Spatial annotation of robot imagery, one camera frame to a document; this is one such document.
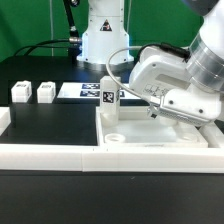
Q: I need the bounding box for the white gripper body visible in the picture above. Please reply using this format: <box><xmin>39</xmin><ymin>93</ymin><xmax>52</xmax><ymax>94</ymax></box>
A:
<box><xmin>129</xmin><ymin>55</ymin><xmax>222</xmax><ymax>126</ymax></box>

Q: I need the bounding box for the white base tag plate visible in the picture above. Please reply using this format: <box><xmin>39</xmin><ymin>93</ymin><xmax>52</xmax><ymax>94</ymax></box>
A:
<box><xmin>56</xmin><ymin>82</ymin><xmax>144</xmax><ymax>100</ymax></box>

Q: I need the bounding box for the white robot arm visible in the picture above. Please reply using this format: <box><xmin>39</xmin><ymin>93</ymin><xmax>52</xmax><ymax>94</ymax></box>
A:
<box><xmin>77</xmin><ymin>0</ymin><xmax>224</xmax><ymax>126</ymax></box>

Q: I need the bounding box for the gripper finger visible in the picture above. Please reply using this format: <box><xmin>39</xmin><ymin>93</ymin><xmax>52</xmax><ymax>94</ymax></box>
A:
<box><xmin>147</xmin><ymin>106</ymin><xmax>158</xmax><ymax>119</ymax></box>

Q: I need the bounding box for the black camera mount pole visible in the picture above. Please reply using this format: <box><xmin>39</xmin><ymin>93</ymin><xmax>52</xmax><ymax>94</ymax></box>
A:
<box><xmin>63</xmin><ymin>0</ymin><xmax>80</xmax><ymax>64</ymax></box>

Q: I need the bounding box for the white square table top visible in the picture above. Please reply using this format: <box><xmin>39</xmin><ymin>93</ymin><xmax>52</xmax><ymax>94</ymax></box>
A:
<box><xmin>95</xmin><ymin>105</ymin><xmax>224</xmax><ymax>149</ymax></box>

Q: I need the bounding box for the white U-shaped obstacle fence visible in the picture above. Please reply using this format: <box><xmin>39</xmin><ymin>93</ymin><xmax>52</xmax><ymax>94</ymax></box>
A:
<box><xmin>0</xmin><ymin>106</ymin><xmax>224</xmax><ymax>174</ymax></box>

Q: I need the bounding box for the black cable bundle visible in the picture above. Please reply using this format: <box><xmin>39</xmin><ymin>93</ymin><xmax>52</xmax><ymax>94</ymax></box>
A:
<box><xmin>13</xmin><ymin>37</ymin><xmax>83</xmax><ymax>57</ymax></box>

